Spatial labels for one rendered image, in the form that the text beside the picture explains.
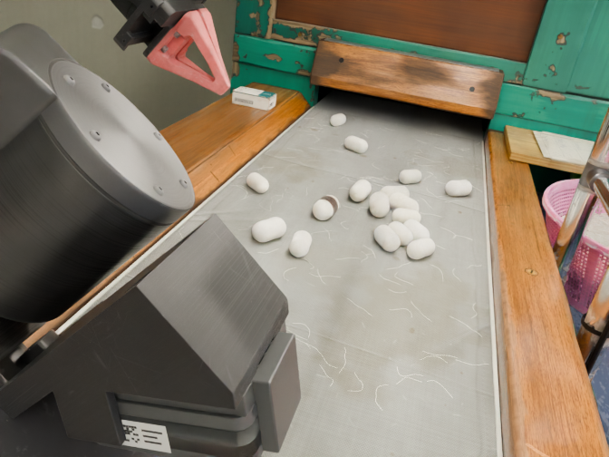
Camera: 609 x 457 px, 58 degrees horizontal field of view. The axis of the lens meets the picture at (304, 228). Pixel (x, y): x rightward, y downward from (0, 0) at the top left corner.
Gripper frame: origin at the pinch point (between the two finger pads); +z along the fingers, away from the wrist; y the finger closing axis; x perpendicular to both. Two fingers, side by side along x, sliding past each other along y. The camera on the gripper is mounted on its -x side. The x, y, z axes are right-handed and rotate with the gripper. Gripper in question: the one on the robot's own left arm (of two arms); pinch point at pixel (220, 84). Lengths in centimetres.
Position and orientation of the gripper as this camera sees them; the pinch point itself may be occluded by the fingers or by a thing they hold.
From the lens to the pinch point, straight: 58.2
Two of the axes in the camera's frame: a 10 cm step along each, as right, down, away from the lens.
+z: 6.5, 7.4, 1.6
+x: -7.1, 5.2, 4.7
